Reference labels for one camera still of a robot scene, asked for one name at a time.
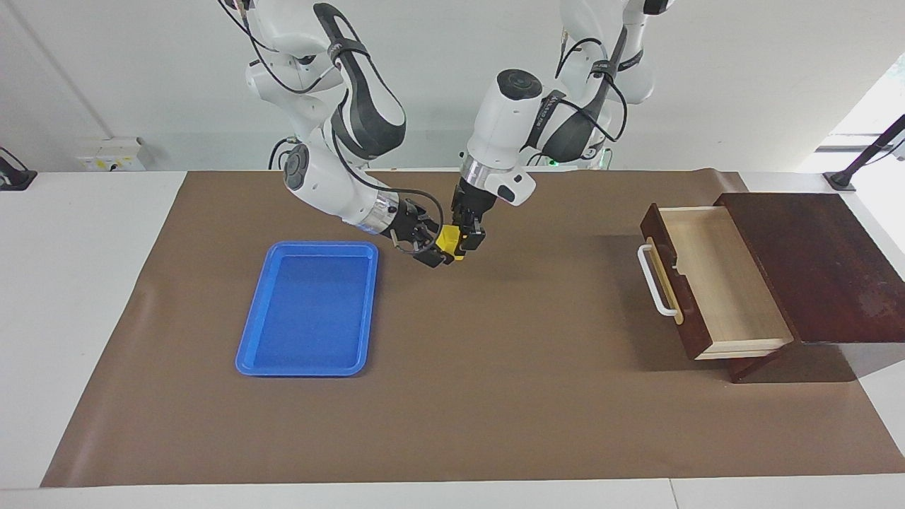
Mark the blue plastic tray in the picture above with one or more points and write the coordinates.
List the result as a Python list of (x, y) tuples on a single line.
[(311, 311)]

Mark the brown table mat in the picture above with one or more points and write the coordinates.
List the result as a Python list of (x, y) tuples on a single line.
[(495, 396)]

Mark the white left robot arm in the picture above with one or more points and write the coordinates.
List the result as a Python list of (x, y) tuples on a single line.
[(505, 120)]

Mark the dark wooden drawer cabinet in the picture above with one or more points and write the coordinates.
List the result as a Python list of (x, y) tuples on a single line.
[(841, 283)]

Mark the wooden drawer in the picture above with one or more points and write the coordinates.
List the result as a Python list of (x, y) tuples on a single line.
[(735, 311)]

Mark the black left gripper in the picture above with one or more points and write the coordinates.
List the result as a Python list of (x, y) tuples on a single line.
[(474, 201)]

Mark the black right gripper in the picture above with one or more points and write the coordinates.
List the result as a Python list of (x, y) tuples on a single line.
[(404, 220)]

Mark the black angled stand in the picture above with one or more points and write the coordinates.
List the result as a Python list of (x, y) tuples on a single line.
[(866, 152)]

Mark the black table clamp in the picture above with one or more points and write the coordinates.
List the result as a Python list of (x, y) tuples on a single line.
[(14, 178)]

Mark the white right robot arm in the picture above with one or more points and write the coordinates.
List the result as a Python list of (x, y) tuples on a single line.
[(325, 184)]

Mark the white wall socket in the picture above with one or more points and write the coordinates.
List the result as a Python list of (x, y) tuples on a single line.
[(109, 154)]

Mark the yellow cube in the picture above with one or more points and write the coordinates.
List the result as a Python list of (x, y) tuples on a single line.
[(447, 240)]

